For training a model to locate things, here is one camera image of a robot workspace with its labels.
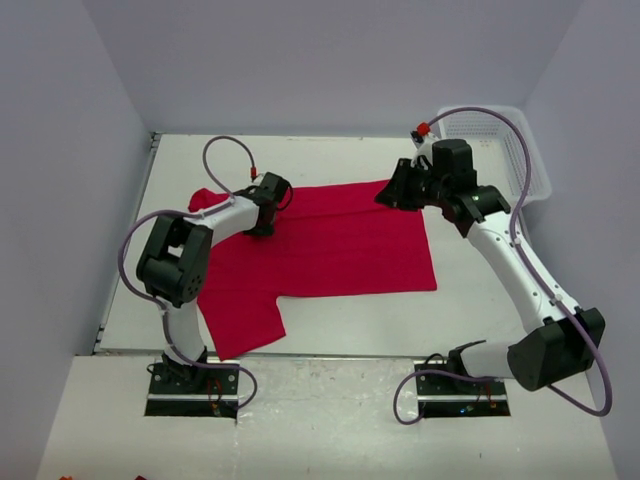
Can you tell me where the red t shirt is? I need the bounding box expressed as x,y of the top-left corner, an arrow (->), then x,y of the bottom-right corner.
197,180 -> 437,360

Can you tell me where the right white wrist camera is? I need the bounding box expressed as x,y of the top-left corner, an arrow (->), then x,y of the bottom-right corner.
410,122 -> 439,161

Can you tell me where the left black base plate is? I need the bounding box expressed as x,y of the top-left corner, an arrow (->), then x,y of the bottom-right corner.
144,362 -> 239,420

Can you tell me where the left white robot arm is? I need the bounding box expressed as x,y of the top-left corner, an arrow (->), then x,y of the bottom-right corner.
136,172 -> 293,369

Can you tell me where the purple cable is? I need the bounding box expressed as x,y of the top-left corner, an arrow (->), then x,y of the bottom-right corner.
119,135 -> 258,414
393,105 -> 614,425

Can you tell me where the white plastic basket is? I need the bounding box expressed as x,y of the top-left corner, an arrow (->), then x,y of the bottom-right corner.
438,105 -> 552,205

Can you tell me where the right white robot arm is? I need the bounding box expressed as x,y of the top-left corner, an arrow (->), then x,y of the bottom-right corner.
375,139 -> 605,391

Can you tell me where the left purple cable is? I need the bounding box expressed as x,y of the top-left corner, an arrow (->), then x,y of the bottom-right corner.
119,135 -> 258,414

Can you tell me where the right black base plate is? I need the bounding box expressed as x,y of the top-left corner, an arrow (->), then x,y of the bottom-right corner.
415,374 -> 511,419

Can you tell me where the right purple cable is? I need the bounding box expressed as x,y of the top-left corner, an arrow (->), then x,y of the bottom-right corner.
393,105 -> 614,425

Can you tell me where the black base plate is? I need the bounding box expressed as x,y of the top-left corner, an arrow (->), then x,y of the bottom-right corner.
415,374 -> 511,419
144,362 -> 239,420

